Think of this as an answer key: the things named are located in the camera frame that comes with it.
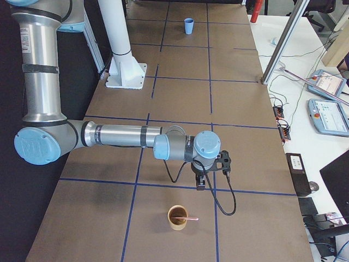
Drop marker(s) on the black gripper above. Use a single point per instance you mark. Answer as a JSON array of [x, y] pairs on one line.
[[198, 172]]

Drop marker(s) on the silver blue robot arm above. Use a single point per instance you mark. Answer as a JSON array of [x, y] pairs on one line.
[[47, 134]]

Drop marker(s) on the tan wooden cup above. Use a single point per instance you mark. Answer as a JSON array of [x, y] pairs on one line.
[[176, 215]]

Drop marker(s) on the blue paper cup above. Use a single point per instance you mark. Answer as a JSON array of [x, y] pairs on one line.
[[188, 25]]

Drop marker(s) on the lower orange connector block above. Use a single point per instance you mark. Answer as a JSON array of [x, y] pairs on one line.
[[284, 131]]

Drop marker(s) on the orange connector block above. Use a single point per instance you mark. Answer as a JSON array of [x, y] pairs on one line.
[[284, 131], [278, 112]]

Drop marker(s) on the black box with label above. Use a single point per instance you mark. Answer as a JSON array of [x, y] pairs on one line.
[[298, 174]]

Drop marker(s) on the upper orange connector block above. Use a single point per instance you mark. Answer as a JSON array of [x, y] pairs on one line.
[[278, 112]]

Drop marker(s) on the brown paper table cover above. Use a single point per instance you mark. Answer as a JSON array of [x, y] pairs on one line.
[[111, 203]]

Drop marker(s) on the black monitor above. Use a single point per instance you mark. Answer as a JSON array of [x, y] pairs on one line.
[[335, 177]]

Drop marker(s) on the lower teach pendant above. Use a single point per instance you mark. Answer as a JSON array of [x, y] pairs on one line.
[[328, 117]]

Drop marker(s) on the teach pendant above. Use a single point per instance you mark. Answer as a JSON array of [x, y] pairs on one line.
[[326, 81], [328, 117]]

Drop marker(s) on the upper teach pendant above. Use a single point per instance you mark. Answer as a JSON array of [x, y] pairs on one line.
[[326, 81]]

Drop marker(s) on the red cylinder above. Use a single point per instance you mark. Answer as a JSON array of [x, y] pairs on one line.
[[256, 10]]

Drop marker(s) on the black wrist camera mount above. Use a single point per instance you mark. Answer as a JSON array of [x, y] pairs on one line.
[[223, 163]]

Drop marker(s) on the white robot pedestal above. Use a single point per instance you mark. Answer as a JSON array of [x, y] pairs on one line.
[[125, 71]]

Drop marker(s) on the aluminium frame post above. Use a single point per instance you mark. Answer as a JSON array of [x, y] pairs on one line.
[[291, 25]]

